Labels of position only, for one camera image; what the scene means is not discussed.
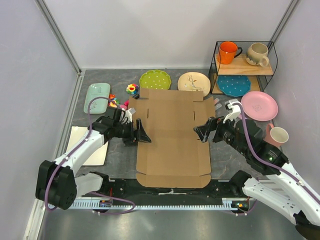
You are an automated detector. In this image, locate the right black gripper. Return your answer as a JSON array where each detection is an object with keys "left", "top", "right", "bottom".
[{"left": 192, "top": 111, "right": 249, "bottom": 156}]

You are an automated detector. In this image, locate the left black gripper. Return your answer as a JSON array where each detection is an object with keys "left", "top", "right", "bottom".
[{"left": 113, "top": 118, "right": 151, "bottom": 147}]

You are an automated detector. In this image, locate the brown cardboard box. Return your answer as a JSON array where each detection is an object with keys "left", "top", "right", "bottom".
[{"left": 129, "top": 88, "right": 216, "bottom": 188}]

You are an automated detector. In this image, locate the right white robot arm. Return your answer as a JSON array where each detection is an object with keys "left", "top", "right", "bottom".
[{"left": 193, "top": 117, "right": 320, "bottom": 240}]

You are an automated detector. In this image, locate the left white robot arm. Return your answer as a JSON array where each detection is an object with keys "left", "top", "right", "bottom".
[{"left": 35, "top": 107, "right": 152, "bottom": 211}]

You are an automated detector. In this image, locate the pink eraser block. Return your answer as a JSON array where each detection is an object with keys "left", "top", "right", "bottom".
[{"left": 120, "top": 104, "right": 128, "bottom": 110}]

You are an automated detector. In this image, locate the pink black highlighter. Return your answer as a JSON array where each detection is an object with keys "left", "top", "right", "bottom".
[{"left": 124, "top": 93, "right": 140, "bottom": 107}]

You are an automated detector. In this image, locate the rainbow smiling flower toy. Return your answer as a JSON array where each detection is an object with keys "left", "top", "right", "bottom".
[{"left": 126, "top": 83, "right": 139, "bottom": 95}]

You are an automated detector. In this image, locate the cream bird pattern plate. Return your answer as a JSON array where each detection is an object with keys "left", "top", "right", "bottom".
[{"left": 177, "top": 72, "right": 211, "bottom": 97}]

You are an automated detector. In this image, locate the white square plate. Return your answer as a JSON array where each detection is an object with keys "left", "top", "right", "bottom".
[{"left": 66, "top": 126, "right": 109, "bottom": 166}]

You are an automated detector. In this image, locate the light teal rectangular tray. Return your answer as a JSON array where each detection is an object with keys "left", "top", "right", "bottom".
[{"left": 83, "top": 82, "right": 111, "bottom": 115}]

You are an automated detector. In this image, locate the blue polka dot plate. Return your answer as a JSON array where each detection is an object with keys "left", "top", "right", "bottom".
[{"left": 217, "top": 75, "right": 251, "bottom": 97}]

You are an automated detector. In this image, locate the green polka dot plate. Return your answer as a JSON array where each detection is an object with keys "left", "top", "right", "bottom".
[{"left": 139, "top": 69, "right": 172, "bottom": 90}]

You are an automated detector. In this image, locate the pink round plate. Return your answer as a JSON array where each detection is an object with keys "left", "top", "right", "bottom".
[{"left": 241, "top": 91, "right": 279, "bottom": 122}]

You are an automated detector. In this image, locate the pink mug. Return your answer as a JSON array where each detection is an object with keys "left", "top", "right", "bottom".
[{"left": 264, "top": 123, "right": 289, "bottom": 148}]

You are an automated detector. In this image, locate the orange mug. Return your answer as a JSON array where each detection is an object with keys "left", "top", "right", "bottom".
[{"left": 217, "top": 41, "right": 243, "bottom": 65}]

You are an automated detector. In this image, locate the beige ceramic mug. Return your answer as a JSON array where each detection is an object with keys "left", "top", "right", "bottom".
[{"left": 245, "top": 42, "right": 270, "bottom": 67}]

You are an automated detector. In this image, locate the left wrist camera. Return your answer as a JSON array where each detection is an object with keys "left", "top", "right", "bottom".
[{"left": 120, "top": 108, "right": 136, "bottom": 125}]

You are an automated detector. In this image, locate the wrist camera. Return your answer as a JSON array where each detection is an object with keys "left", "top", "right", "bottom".
[
  {"left": 120, "top": 108, "right": 136, "bottom": 125},
  {"left": 223, "top": 99, "right": 241, "bottom": 123}
]

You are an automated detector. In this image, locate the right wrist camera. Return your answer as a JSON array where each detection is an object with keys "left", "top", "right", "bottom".
[{"left": 223, "top": 99, "right": 241, "bottom": 123}]

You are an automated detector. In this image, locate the small flower keychain toy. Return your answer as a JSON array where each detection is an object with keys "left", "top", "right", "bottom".
[{"left": 108, "top": 94, "right": 120, "bottom": 108}]

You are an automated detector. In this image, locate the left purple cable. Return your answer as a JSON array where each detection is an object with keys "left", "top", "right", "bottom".
[{"left": 44, "top": 96, "right": 136, "bottom": 215}]

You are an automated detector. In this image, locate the purple cable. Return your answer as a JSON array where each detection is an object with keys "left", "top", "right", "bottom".
[
  {"left": 234, "top": 101, "right": 320, "bottom": 217},
  {"left": 44, "top": 96, "right": 136, "bottom": 215}
]

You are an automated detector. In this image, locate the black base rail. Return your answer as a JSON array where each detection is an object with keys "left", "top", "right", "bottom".
[{"left": 71, "top": 174, "right": 257, "bottom": 216}]

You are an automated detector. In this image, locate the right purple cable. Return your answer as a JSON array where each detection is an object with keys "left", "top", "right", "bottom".
[{"left": 234, "top": 101, "right": 320, "bottom": 217}]

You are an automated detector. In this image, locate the black wire wooden shelf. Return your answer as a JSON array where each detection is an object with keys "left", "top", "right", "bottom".
[{"left": 208, "top": 40, "right": 278, "bottom": 94}]

